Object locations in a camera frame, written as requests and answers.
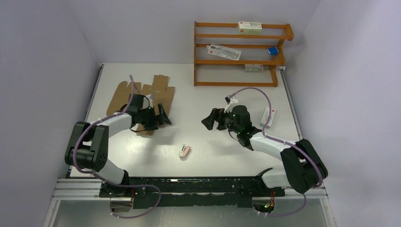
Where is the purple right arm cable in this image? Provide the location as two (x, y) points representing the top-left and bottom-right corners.
(226, 87), (323, 218)

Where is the white green box top shelf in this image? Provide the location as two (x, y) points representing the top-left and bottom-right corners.
(237, 21), (262, 35)

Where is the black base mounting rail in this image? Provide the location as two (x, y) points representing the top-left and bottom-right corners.
(99, 175), (285, 209)

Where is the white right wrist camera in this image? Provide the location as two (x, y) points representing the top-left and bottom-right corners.
(224, 96), (239, 113)

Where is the clear plastic packet on shelf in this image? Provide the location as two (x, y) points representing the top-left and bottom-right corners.
(206, 44), (242, 61)

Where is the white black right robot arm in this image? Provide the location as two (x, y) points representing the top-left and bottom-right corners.
(201, 105), (328, 196)

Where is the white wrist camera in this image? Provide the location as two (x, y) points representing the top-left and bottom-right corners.
(147, 94), (155, 102)
(224, 96), (239, 113)

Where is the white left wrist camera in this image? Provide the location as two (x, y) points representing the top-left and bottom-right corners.
(147, 94), (155, 102)

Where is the blue small object on shelf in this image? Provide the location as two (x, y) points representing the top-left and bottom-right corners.
(268, 46), (279, 55)

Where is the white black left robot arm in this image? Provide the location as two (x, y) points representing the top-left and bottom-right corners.
(64, 94), (171, 197)

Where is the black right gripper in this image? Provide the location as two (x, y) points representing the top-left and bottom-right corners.
(201, 106), (241, 134)

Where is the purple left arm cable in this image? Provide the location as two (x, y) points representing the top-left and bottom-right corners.
(72, 74), (162, 219)

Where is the brown cardboard box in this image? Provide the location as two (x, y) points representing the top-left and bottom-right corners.
(106, 75), (175, 135)

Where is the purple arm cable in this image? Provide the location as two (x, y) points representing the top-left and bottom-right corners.
(226, 87), (323, 218)
(72, 74), (162, 219)

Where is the white flat box bottom shelf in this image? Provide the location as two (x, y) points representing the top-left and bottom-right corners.
(244, 64), (264, 72)

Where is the orange wooden shelf rack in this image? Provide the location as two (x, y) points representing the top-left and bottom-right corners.
(193, 22), (294, 87)

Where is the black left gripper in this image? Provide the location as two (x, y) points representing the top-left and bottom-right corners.
(138, 103), (171, 131)

